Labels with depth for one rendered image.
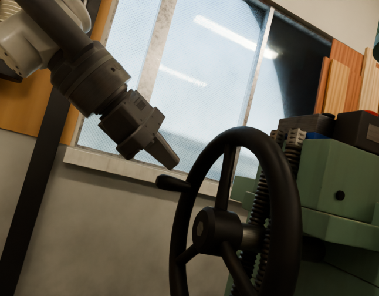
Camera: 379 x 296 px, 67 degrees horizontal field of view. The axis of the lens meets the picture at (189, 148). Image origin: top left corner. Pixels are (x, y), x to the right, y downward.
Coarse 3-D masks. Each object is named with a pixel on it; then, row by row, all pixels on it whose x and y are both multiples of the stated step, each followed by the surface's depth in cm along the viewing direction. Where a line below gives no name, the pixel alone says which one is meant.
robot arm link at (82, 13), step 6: (66, 0) 37; (72, 0) 37; (78, 0) 37; (72, 6) 37; (78, 6) 37; (84, 6) 38; (78, 12) 38; (84, 12) 38; (84, 18) 38; (84, 24) 39; (90, 24) 40; (84, 30) 40
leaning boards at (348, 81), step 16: (336, 48) 212; (368, 48) 221; (336, 64) 203; (352, 64) 218; (368, 64) 220; (320, 80) 201; (336, 80) 202; (352, 80) 214; (368, 80) 219; (320, 96) 200; (336, 96) 202; (352, 96) 213; (368, 96) 218; (320, 112) 199; (336, 112) 201
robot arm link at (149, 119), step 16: (96, 64) 36; (112, 64) 38; (80, 80) 36; (96, 80) 36; (112, 80) 37; (128, 80) 42; (80, 96) 37; (96, 96) 37; (112, 96) 38; (128, 96) 39; (80, 112) 40; (96, 112) 40; (112, 112) 38; (128, 112) 38; (144, 112) 41; (160, 112) 45; (112, 128) 38; (128, 128) 38; (144, 128) 38; (128, 144) 37; (144, 144) 37
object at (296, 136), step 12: (276, 132) 43; (300, 132) 39; (288, 144) 39; (300, 144) 39; (288, 156) 39; (264, 180) 42; (264, 192) 41; (252, 204) 42; (264, 204) 41; (252, 216) 41; (264, 216) 41; (264, 240) 37; (264, 252) 36; (252, 264) 40; (264, 264) 36
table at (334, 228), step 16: (240, 176) 69; (240, 192) 67; (304, 208) 36; (304, 224) 35; (320, 224) 33; (336, 224) 32; (352, 224) 33; (368, 224) 34; (336, 240) 32; (352, 240) 33; (368, 240) 34
